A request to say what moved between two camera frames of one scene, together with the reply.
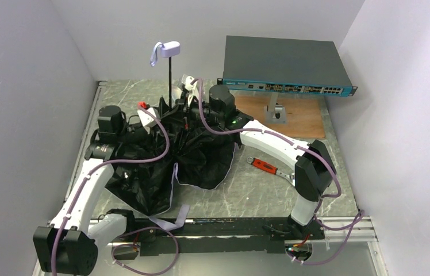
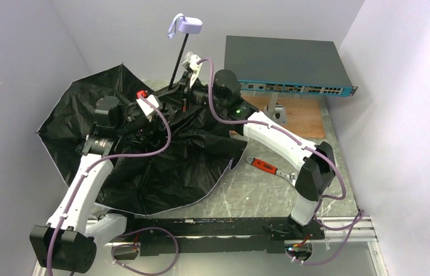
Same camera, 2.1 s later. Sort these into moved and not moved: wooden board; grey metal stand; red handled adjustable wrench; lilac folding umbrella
Moved: lilac folding umbrella
Not moved: red handled adjustable wrench; wooden board; grey metal stand
